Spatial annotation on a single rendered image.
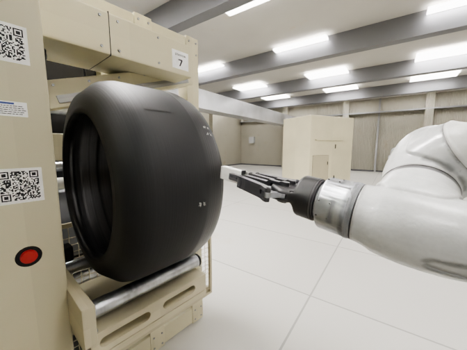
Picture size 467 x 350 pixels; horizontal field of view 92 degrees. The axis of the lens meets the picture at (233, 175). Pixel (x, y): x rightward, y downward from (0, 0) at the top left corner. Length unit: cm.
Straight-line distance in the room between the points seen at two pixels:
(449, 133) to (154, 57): 100
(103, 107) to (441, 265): 65
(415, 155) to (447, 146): 4
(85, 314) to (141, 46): 93
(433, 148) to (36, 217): 77
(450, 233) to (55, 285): 76
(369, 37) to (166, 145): 547
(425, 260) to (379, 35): 554
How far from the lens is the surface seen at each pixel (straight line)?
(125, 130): 56
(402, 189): 38
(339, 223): 37
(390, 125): 1368
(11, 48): 69
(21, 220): 68
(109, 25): 108
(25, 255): 70
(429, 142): 46
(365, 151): 1370
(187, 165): 57
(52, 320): 78
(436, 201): 37
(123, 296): 74
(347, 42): 587
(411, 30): 577
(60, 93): 110
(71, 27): 103
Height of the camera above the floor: 130
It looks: 7 degrees down
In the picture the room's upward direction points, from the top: straight up
